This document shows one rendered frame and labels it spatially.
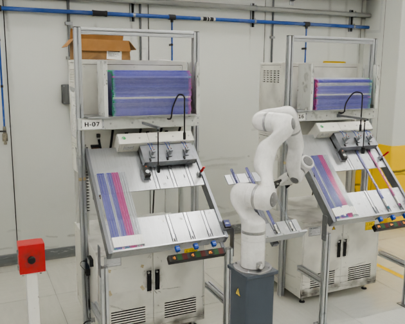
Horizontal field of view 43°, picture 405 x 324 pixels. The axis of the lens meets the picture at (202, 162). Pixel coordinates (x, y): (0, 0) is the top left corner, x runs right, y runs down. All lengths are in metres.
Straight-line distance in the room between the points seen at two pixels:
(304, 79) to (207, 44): 1.47
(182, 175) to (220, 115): 1.94
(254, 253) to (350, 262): 1.60
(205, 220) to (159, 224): 0.28
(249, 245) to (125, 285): 0.98
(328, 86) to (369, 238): 1.19
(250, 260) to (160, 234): 0.59
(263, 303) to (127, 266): 0.93
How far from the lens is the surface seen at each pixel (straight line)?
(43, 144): 4.55
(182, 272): 3.30
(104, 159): 3.10
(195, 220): 2.98
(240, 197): 2.47
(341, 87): 3.84
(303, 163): 2.88
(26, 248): 2.79
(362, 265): 4.12
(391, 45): 5.66
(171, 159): 3.12
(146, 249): 2.81
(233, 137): 5.10
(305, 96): 3.71
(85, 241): 3.26
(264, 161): 2.48
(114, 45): 3.42
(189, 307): 3.43
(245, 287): 2.54
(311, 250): 3.75
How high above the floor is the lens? 1.67
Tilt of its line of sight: 10 degrees down
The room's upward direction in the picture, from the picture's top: straight up
